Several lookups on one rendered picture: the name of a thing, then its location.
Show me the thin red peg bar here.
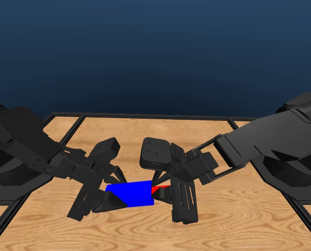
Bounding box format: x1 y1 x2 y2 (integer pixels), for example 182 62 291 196
151 184 172 196

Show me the blue hollow socket block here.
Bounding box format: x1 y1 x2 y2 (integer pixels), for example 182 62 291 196
104 180 156 208

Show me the black table frame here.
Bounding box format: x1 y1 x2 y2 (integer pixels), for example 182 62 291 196
0 112 311 251

